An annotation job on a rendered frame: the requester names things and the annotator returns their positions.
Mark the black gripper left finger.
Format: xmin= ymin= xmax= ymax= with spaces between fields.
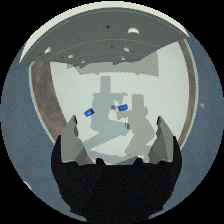
xmin=51 ymin=115 xmax=88 ymax=195

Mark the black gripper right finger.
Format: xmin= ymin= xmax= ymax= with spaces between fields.
xmin=148 ymin=116 xmax=182 ymax=193

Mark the grey drawer front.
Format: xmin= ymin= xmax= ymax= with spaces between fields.
xmin=102 ymin=52 xmax=145 ymax=61
xmin=94 ymin=39 xmax=158 ymax=55
xmin=23 ymin=20 xmax=88 ymax=62
xmin=64 ymin=53 xmax=102 ymax=64
xmin=46 ymin=42 xmax=98 ymax=62
xmin=76 ymin=10 xmax=183 ymax=46

